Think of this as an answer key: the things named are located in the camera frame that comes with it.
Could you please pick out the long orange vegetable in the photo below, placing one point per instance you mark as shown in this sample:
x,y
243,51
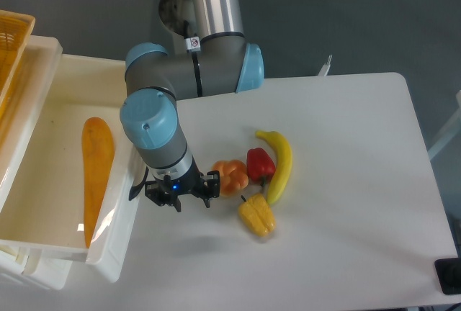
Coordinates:
x,y
98,151

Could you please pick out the red bell pepper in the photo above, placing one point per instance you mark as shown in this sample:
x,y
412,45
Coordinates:
x,y
260,166

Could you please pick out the yellow bell pepper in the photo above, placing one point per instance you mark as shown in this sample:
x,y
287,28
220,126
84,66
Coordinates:
x,y
257,215

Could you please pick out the black drawer handle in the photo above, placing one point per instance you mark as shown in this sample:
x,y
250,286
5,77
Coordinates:
x,y
138,183

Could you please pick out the white top drawer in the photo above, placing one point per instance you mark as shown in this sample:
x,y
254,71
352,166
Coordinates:
x,y
42,204

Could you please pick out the white frame at right edge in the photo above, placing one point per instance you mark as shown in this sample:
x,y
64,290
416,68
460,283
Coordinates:
x,y
447,132

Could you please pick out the yellow plastic basket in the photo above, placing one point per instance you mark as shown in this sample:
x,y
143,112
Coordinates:
x,y
16,29

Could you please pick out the orange braided bread roll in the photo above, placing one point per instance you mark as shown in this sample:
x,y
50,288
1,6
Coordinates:
x,y
233,176

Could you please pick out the yellow banana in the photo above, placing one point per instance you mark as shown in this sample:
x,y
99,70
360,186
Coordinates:
x,y
282,148

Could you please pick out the white table bracket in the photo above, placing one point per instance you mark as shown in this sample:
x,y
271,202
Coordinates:
x,y
326,67

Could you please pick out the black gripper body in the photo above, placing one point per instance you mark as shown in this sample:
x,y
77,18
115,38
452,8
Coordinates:
x,y
182,178

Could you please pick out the black device at table edge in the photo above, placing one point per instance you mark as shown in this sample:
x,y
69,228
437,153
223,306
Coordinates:
x,y
448,273

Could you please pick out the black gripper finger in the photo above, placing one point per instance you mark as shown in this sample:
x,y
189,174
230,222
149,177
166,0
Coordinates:
x,y
208,187
156,194

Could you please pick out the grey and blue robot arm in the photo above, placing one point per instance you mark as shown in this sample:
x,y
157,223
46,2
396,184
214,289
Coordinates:
x,y
156,81

